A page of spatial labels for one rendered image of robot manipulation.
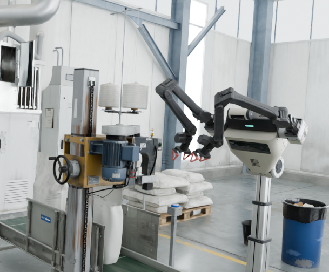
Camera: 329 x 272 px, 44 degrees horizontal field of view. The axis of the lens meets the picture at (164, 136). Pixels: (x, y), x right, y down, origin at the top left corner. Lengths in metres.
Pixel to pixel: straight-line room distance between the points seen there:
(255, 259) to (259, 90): 8.61
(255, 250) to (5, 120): 3.44
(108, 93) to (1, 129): 2.71
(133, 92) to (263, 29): 9.19
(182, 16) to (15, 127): 4.69
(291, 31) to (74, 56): 6.18
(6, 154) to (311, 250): 3.65
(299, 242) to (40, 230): 2.59
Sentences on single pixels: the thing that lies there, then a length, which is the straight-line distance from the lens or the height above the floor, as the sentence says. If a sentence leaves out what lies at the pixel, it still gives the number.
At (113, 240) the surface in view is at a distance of 3.07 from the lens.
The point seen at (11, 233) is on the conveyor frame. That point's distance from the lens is 3.96.
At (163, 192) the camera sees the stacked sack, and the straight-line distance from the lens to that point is 5.65.
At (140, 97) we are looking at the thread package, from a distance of 2.51.
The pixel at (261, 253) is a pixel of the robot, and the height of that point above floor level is 0.60.
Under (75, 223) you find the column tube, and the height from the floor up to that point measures 0.79.
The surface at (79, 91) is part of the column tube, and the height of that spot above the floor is 1.61.
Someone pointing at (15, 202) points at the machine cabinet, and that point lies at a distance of 5.46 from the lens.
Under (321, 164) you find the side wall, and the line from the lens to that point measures 10.74.
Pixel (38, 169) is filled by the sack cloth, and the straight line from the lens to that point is 3.89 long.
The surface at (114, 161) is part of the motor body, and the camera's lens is 2.43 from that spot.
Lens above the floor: 1.50
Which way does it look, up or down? 3 degrees down
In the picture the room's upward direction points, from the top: 3 degrees clockwise
